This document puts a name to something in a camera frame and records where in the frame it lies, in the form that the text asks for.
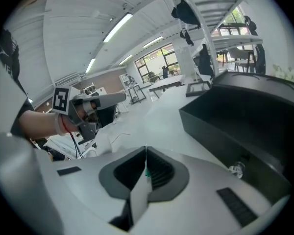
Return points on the black plastic bin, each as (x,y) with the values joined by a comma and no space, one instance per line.
(235,121)

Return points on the person's black printed t-shirt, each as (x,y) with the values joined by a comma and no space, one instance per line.
(9,55)

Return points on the wooden chair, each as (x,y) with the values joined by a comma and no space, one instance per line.
(241,59)

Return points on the long ceiling light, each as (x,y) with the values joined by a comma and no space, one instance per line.
(125,60)
(90,65)
(152,41)
(117,28)

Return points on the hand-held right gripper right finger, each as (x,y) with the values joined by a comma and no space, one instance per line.
(198,199)

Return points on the green plastic container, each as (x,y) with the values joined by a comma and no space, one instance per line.
(146,174)

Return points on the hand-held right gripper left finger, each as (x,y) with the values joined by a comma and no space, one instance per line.
(88,195)

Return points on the white desk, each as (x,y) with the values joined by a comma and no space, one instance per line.
(166,121)

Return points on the white staircase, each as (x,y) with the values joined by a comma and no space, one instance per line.
(210,8)

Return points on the hanging black garment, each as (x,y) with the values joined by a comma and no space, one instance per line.
(185,13)
(187,38)
(205,62)

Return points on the white flower bouquet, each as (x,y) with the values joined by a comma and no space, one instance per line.
(289,73)

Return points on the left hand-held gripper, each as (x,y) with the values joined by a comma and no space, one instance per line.
(76,111)

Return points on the person's left forearm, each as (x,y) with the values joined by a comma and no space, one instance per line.
(39,125)

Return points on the person's left hand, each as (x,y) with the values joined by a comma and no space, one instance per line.
(89,108)

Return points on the black office chair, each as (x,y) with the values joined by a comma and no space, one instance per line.
(165,72)

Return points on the small black tray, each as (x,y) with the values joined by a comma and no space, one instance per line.
(197,93)

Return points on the white table with black legs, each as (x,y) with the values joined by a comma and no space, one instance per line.
(136,88)
(166,83)

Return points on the black framed window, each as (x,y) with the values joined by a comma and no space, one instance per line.
(156,62)

